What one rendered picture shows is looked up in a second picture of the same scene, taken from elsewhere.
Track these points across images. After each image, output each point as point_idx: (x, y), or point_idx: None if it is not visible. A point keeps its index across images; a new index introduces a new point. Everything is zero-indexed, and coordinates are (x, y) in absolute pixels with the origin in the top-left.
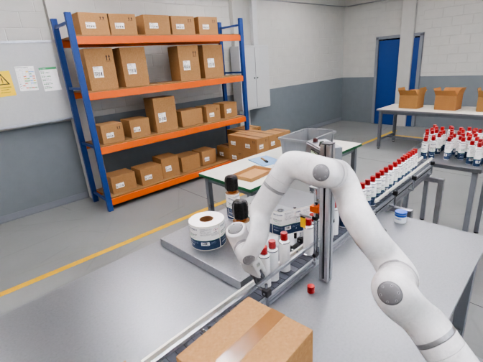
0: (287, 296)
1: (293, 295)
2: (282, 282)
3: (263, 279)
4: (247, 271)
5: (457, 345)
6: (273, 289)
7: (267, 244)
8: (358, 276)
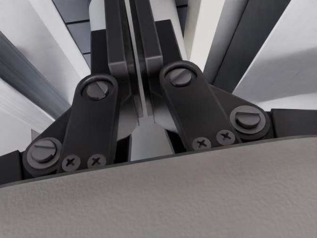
0: (32, 8)
1: (21, 28)
2: (87, 62)
3: (44, 116)
4: (245, 214)
5: None
6: (60, 12)
7: (293, 100)
8: (16, 134)
